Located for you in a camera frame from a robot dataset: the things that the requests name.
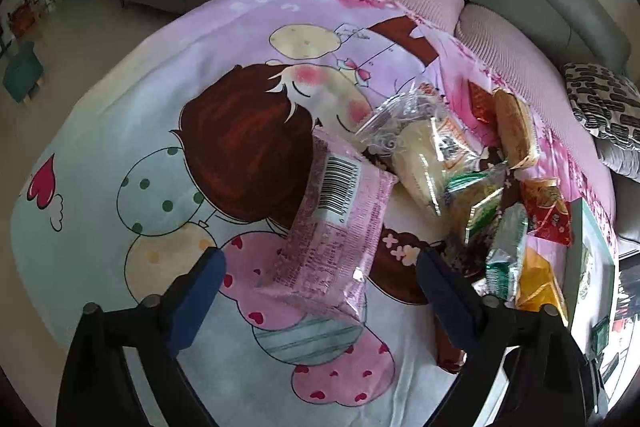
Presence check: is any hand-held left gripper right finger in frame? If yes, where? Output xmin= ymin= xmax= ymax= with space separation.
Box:
xmin=416 ymin=248 xmax=608 ymax=427

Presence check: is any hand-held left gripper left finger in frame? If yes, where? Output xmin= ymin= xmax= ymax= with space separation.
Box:
xmin=56 ymin=247 xmax=228 ymax=427

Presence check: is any pink snack packet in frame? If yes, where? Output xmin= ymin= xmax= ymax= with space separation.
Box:
xmin=255 ymin=127 xmax=398 ymax=328

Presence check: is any green box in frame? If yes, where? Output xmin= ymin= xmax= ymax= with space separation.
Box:
xmin=565 ymin=199 xmax=621 ymax=388

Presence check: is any round cake packet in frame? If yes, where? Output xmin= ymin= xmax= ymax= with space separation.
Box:
xmin=492 ymin=88 xmax=541 ymax=170

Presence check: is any dark brown snack packet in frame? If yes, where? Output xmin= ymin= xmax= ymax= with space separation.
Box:
xmin=442 ymin=234 xmax=493 ymax=278

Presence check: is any silver green snack packet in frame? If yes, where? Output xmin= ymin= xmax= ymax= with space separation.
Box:
xmin=485 ymin=204 xmax=530 ymax=298

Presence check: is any orange snack packet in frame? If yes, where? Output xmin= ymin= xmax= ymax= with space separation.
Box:
xmin=515 ymin=247 xmax=568 ymax=323

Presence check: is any green white snack packet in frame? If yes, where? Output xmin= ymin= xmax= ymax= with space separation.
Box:
xmin=445 ymin=162 xmax=508 ymax=248

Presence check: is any red gold snack packet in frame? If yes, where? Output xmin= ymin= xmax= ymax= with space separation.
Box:
xmin=520 ymin=178 xmax=573 ymax=248

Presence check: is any clear bread packet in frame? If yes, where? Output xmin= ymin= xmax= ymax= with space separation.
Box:
xmin=355 ymin=82 xmax=488 ymax=215

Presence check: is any cartoon printed blanket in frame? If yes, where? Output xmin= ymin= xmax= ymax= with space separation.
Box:
xmin=10 ymin=0 xmax=621 ymax=427

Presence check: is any small red snack packet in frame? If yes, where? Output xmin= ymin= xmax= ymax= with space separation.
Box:
xmin=467 ymin=82 xmax=498 ymax=124

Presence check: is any grey pillow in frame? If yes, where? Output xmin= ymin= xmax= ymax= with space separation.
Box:
xmin=595 ymin=139 xmax=640 ymax=180

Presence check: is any black white patterned pillow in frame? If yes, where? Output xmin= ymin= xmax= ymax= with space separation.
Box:
xmin=560 ymin=63 xmax=640 ymax=152

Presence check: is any teal stool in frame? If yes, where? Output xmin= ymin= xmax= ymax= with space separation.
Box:
xmin=2 ymin=41 xmax=48 ymax=105

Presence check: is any red toy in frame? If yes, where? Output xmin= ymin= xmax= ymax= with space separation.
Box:
xmin=7 ymin=2 xmax=38 ymax=40

